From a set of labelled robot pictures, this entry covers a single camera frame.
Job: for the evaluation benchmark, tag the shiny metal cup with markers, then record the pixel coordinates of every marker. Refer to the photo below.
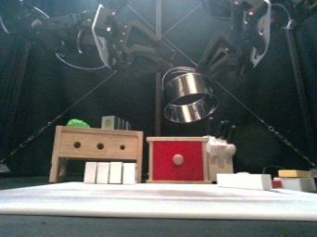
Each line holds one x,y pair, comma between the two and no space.
190,94

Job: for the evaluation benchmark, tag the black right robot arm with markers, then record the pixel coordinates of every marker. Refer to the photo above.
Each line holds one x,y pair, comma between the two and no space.
225,7

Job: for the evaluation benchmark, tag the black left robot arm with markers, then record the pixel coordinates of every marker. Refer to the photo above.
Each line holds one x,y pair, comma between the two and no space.
53,23

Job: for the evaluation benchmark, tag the slanted metal side pole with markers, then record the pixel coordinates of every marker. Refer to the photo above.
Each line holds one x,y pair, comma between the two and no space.
297,92

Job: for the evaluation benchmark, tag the dark green thin block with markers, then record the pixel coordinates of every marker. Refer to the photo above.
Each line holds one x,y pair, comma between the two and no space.
127,125
119,123

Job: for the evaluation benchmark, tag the white block with green circle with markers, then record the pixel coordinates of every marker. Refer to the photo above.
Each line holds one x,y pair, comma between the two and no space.
108,122

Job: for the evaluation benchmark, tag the diagonal metal brace rod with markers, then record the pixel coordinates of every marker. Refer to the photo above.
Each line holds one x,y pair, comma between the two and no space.
61,115
267,126

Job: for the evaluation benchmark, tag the green toy lettuce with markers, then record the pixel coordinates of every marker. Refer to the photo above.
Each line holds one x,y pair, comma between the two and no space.
77,123

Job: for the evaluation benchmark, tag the wooden bench with three holes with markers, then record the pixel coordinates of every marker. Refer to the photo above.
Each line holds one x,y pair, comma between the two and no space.
96,145

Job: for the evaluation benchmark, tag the red wooden drawer box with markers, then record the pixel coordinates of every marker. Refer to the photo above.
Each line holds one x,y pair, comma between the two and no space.
176,160

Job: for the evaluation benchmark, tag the white rectangular block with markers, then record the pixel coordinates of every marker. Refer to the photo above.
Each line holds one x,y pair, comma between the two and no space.
103,172
89,172
130,173
115,172

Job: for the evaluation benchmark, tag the long white foam block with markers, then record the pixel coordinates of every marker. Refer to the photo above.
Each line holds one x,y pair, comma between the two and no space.
243,181

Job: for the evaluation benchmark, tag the yellow flat block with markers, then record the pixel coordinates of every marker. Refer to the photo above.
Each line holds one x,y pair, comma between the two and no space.
294,173

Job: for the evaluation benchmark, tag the small red block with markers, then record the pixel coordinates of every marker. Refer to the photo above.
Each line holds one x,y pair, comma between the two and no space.
275,184

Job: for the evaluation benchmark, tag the white square box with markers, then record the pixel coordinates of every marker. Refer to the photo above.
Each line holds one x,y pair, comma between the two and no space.
298,184

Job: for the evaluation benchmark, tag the white foam mat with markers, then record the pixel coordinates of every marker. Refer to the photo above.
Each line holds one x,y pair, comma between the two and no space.
156,200

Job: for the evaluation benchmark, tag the vertical metal frame pole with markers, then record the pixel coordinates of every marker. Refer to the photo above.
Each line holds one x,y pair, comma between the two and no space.
158,102

